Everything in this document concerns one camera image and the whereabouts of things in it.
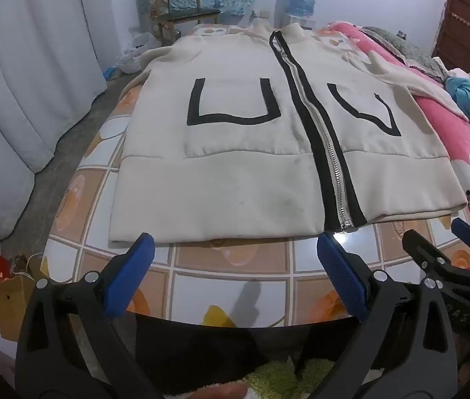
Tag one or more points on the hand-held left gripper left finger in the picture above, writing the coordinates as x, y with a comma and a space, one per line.
133, 270

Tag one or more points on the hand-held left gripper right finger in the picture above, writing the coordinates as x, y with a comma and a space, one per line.
342, 274

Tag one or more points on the blue plastic bag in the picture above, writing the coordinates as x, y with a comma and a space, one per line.
111, 72

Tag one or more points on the person's left hand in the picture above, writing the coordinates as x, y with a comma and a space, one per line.
218, 391

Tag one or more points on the white plastic bags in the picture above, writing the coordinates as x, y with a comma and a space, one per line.
135, 50

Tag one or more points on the white water dispenser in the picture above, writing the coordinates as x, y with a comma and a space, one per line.
299, 23

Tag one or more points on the white curtain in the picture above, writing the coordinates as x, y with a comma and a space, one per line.
19, 91

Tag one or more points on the white wall socket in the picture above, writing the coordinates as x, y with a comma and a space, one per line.
262, 14

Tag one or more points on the wooden chair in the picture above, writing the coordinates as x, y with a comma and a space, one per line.
185, 15

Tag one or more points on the white cloth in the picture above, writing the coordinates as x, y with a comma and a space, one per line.
459, 72

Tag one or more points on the cream zip jacket black trim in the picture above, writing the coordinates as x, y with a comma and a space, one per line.
226, 183

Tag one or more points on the grey blanket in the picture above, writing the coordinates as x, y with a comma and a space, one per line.
401, 45

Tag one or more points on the pink floral blanket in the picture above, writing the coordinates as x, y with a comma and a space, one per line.
446, 133

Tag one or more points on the green fluffy garment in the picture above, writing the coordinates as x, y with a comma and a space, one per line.
272, 378

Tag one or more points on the brown paper bag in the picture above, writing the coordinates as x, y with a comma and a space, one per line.
10, 307

